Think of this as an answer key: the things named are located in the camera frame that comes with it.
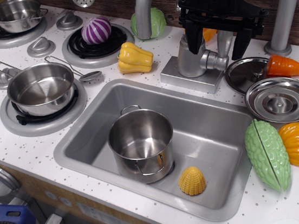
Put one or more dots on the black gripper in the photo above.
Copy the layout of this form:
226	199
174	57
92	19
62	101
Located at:
237	16

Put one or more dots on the grey faucet lever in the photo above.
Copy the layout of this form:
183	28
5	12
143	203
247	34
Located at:
218	60

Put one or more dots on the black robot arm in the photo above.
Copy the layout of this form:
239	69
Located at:
238	16

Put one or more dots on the orange toy behind faucet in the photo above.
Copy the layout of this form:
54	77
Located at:
208	34

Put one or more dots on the steel pot lid dark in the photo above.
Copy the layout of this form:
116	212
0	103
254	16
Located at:
243	73

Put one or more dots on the green toy cabbage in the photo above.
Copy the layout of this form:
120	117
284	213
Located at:
158	23

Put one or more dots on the orange toy carrot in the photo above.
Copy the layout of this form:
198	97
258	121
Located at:
282	66

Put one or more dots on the yellow toy bell pepper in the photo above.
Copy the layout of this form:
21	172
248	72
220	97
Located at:
134	59

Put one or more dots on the steel pot lid upturned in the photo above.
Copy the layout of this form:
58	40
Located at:
275	100

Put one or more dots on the green toy bitter gourd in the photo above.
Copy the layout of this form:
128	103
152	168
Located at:
267	154

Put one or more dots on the purple striped toy onion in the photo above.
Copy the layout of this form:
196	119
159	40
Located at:
96	30

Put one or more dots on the grey toy sink basin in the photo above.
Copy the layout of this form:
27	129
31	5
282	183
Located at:
183	151

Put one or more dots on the steel pot in sink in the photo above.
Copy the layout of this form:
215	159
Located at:
141	142

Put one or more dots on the steel ladle spoon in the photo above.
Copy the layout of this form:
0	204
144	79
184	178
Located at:
82	77

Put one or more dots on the rear right stove burner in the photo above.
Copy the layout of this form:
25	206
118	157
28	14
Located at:
77	52

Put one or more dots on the stove burner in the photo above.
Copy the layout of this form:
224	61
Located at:
11	40
77	52
23	125

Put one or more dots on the grey stove knob rear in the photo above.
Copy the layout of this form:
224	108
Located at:
69	21

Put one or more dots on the grey stove knob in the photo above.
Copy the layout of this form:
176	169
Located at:
69	21
6	76
41	47

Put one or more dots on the yellow toy corn piece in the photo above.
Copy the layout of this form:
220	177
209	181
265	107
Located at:
192	181

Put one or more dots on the grey stove knob middle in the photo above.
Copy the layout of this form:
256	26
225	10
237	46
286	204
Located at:
41	47

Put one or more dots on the front stove burner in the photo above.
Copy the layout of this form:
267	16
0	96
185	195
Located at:
23	125

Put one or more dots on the steel frying pan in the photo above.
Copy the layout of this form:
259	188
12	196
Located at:
41	89

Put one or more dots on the steel bowl pot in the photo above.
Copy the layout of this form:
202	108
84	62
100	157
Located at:
17	16

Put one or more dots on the grey stove knob left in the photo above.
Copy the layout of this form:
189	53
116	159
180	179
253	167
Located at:
6	76

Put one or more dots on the rear left stove burner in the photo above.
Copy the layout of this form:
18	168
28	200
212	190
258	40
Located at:
11	40

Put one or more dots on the grey vertical post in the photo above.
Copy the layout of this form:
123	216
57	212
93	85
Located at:
279	44

